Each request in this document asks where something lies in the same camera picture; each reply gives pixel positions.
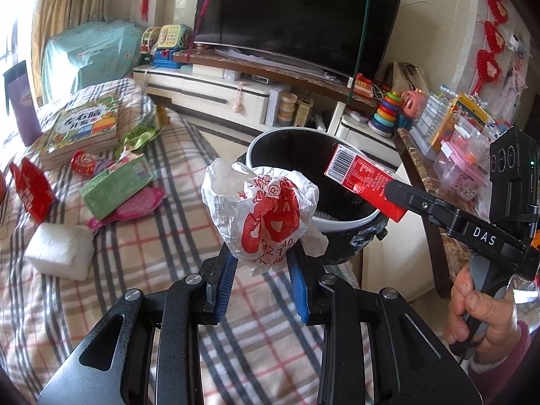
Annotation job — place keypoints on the green yellow toy phone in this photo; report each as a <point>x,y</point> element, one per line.
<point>173,37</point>

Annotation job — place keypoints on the green snack wrapper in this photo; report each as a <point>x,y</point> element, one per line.
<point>143,133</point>

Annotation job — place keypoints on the white plastic bag red print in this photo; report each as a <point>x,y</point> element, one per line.
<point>261,211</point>

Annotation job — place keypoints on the green carton box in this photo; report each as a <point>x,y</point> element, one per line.
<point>116,185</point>

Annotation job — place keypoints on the red carton box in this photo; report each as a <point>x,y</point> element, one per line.
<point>363,177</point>

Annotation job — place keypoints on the pink snack wrapper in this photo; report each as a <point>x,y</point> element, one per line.
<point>139,204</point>

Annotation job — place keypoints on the blue toy cash register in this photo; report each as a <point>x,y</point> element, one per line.
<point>168,58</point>

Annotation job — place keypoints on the rainbow stacking rings toy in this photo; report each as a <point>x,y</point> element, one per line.
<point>386,114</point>

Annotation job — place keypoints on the purple thermos bottle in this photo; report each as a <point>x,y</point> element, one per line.
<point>23,105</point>

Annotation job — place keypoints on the red drink can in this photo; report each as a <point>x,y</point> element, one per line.
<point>86,163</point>

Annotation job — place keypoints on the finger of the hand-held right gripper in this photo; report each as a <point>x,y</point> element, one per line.
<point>422,206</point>

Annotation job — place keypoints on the wooden building model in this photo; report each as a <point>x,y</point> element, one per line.
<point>303,112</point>

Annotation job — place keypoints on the white wall camera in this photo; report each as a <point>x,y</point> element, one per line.
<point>517,42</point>

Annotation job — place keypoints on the white tissue pack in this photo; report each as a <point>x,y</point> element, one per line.
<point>59,251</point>

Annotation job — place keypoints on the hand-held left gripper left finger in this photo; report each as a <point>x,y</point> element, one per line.
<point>221,291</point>

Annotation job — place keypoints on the stack of round tins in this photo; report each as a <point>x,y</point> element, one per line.
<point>288,107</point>

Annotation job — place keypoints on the pink stick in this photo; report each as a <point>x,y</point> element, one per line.
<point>206,4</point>

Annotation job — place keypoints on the pink toy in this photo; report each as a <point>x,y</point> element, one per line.
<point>413,107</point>

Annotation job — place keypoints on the pink lidded plastic box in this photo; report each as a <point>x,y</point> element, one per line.
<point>462,173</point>

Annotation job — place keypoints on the red paper packet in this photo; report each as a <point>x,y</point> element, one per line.
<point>31,190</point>

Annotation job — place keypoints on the beige curtain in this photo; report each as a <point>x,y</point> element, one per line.
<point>71,8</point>

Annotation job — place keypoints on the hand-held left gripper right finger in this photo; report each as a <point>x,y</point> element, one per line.
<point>300,299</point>

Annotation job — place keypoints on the white television cabinet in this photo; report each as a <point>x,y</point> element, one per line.
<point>202,88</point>

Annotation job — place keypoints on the person's right hand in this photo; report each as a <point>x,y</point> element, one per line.
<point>502,329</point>

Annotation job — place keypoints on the marble counter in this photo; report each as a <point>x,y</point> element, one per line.
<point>426,177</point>

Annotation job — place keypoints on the teal furniture cover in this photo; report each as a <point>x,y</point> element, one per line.
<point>93,55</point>

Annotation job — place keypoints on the white bin with black liner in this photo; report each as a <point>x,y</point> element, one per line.
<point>287,152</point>

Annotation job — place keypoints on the black television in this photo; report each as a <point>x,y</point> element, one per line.
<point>295,17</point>

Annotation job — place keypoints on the yellow colourful box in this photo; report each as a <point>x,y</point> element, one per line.
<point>472,112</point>

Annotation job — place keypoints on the yellow wheel toy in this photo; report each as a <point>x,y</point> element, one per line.
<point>149,40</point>

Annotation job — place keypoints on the children's book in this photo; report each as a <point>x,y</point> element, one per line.
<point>80,126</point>

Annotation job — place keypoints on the red heart wall garland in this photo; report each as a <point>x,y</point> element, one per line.
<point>491,29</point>

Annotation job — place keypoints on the beige bag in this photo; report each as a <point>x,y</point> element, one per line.
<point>405,76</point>

